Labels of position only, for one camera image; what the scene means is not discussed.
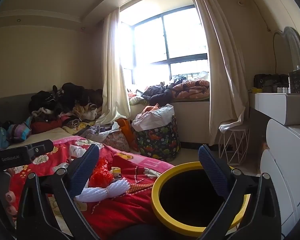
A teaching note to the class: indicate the dark framed window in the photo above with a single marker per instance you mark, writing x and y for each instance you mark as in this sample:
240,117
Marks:
150,42

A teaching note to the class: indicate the yellow rimmed waste bin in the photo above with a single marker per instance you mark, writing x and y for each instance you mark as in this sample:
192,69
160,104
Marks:
155,195

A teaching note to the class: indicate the yellow patterned blanket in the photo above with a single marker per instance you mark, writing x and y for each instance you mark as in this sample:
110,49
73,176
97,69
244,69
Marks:
77,126

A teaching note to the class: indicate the red flower printed blanket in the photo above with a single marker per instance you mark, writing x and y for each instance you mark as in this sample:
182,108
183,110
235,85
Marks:
130,205

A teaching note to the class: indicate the dark padded jacket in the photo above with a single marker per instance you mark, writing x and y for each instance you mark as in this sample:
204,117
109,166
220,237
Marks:
157,93

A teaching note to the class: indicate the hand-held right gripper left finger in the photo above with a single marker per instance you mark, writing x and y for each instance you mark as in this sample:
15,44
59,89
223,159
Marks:
83,170

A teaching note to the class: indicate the blue printed cloth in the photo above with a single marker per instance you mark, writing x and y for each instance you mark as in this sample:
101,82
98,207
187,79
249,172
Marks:
1,137

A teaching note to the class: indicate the cream patterned garment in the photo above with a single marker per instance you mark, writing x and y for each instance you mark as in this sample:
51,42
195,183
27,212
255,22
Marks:
87,111

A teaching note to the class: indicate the pale lavender cloth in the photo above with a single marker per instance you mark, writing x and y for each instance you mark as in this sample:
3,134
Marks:
100,131

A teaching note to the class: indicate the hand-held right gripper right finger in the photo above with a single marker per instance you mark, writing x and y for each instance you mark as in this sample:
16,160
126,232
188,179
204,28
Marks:
213,170

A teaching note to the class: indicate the dinosaur print laundry basket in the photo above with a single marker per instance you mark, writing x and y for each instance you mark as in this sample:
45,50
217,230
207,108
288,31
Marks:
155,142

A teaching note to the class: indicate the orange patterned quilt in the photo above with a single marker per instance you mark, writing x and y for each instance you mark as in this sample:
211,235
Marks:
192,90

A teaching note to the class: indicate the dark red garment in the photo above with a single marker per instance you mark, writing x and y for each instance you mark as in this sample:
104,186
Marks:
47,125

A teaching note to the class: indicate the orange bag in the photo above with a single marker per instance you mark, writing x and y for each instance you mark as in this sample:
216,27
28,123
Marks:
126,130

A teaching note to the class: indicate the orange cloth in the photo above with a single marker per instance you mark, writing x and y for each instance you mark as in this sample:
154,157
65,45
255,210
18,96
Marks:
150,108

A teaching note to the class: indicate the white plastic bag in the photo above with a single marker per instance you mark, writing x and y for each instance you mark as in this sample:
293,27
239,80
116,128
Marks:
155,120

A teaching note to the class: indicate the wavy framed mirror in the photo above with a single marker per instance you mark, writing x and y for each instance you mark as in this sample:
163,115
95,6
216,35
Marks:
292,47

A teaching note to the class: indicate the small yellow object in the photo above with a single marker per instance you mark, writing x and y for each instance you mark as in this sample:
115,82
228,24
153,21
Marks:
253,90

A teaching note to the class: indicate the cream curtain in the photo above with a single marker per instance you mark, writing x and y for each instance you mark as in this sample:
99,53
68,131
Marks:
112,80
222,80

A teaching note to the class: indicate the red plastic bag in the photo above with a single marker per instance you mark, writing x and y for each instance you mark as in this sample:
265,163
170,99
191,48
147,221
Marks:
100,175

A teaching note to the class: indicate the white dresser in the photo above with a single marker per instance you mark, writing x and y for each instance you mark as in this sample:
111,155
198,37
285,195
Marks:
285,155

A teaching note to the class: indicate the yellow snack wrapper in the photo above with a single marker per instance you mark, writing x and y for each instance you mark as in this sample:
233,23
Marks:
115,171

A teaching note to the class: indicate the pile of dark clothes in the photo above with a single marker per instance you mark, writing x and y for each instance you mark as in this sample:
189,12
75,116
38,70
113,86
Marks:
70,92

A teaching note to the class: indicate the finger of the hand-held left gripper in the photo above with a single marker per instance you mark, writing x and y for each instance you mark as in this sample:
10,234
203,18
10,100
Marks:
41,148

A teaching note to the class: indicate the purple striped cloth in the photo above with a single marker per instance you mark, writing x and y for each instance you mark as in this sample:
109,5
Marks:
18,131

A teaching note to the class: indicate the pink knobbed object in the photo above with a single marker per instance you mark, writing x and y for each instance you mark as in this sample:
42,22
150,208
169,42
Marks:
9,196

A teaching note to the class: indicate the floral fabric bag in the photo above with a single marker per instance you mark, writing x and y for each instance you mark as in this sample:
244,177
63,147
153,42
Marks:
117,140

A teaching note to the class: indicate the white foam fruit net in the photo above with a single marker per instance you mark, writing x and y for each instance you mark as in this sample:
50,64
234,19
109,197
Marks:
97,193

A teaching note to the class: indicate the grey headboard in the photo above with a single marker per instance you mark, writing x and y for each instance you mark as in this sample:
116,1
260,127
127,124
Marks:
12,105

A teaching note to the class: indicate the bed with beige sheet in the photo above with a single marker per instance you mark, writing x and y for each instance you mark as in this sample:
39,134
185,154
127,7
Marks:
40,136

